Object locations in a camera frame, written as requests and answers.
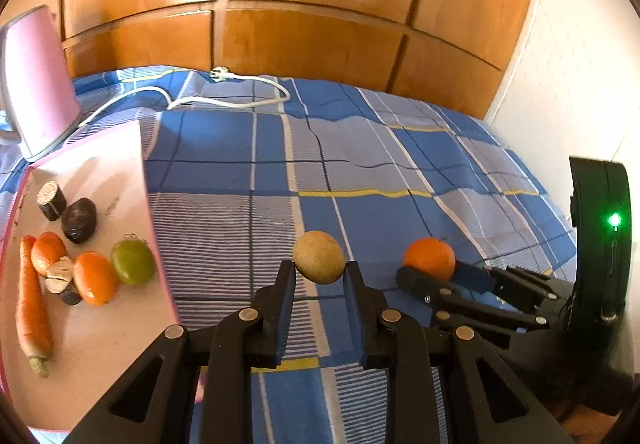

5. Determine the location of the brown potato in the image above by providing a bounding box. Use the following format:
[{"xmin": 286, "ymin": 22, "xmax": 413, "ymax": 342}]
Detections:
[{"xmin": 292, "ymin": 231, "xmax": 347, "ymax": 285}]

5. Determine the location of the cylindrical eggplant piece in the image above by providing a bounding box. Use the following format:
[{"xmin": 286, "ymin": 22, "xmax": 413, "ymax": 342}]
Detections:
[{"xmin": 36, "ymin": 181, "xmax": 68, "ymax": 221}]

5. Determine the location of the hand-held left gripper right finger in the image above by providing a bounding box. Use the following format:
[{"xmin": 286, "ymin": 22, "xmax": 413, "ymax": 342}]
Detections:
[{"xmin": 342, "ymin": 261, "xmax": 576, "ymax": 444}]

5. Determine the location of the shiny oval orange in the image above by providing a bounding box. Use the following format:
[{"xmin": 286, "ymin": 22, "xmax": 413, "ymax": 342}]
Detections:
[{"xmin": 73, "ymin": 251, "xmax": 120, "ymax": 306}]

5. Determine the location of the pink electric kettle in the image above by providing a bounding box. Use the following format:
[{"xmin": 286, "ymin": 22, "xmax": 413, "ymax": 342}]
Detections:
[{"xmin": 0, "ymin": 4, "xmax": 83, "ymax": 163}]

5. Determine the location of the orange carrot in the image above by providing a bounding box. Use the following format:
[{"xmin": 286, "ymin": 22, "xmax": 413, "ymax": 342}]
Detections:
[{"xmin": 15, "ymin": 235, "xmax": 54, "ymax": 379}]

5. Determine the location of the green apple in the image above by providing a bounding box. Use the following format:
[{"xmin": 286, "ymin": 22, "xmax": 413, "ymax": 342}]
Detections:
[{"xmin": 110, "ymin": 234, "xmax": 156, "ymax": 286}]

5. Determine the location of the sliced mushroom piece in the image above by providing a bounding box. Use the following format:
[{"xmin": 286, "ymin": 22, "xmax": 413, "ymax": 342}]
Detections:
[{"xmin": 44, "ymin": 257, "xmax": 83, "ymax": 306}]

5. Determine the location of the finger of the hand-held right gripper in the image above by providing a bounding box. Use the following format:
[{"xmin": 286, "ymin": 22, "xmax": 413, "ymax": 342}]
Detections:
[
  {"xmin": 452, "ymin": 261, "xmax": 574, "ymax": 306},
  {"xmin": 396, "ymin": 265, "xmax": 551, "ymax": 351}
]

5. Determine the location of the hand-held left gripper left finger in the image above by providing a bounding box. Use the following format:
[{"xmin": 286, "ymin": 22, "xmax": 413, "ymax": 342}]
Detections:
[{"xmin": 65, "ymin": 260, "xmax": 298, "ymax": 444}]

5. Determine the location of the dark avocado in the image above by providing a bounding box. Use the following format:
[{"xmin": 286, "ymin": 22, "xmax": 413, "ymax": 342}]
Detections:
[{"xmin": 61, "ymin": 197, "xmax": 98, "ymax": 245}]

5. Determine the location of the pink-rimmed white tray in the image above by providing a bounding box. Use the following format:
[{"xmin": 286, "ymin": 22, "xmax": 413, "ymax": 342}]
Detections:
[{"xmin": 0, "ymin": 120, "xmax": 206, "ymax": 432}]

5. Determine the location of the round orange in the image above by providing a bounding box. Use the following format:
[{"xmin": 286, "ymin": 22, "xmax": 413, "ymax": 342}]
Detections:
[
  {"xmin": 403, "ymin": 237, "xmax": 457, "ymax": 281},
  {"xmin": 31, "ymin": 231, "xmax": 68, "ymax": 277}
]

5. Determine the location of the white power cable with plug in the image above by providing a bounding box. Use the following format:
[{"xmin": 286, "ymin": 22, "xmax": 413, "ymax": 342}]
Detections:
[{"xmin": 79, "ymin": 67, "xmax": 292, "ymax": 127}]

